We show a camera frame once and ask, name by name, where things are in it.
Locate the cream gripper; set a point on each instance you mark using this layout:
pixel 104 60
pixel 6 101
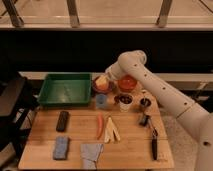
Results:
pixel 103 78

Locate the yellow apple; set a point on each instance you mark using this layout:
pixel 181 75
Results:
pixel 102 84

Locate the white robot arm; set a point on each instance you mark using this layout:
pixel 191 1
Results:
pixel 194 119

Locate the blue plastic cup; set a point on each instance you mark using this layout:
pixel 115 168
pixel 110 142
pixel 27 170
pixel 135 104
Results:
pixel 101 101

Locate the white cup with dark contents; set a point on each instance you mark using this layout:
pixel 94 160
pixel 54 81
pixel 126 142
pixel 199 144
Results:
pixel 124 101

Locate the small dark metal cup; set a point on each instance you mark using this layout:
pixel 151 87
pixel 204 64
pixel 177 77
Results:
pixel 144 103

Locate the purple bowl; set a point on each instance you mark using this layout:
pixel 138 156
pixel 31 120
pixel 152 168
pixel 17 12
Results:
pixel 110 88

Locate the orange bowl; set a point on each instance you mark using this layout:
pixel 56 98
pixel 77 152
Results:
pixel 127 83

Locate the orange carrot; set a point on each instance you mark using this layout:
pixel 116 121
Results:
pixel 100 122

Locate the green plastic tray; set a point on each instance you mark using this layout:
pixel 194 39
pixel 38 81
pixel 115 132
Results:
pixel 60 90

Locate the pale wooden utensil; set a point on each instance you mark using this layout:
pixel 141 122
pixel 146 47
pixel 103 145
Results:
pixel 111 132

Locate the black binder clip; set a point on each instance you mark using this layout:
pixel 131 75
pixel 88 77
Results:
pixel 143 121

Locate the black remote control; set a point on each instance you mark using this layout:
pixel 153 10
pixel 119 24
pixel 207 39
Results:
pixel 62 121

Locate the grey folded cloth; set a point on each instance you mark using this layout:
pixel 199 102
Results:
pixel 90 154

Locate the blue sponge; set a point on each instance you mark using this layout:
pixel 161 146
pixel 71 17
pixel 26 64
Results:
pixel 61 148

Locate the dark chair at left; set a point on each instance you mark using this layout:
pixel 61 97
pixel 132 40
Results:
pixel 15 102

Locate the black handled peeler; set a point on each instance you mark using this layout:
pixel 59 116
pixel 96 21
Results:
pixel 154 134

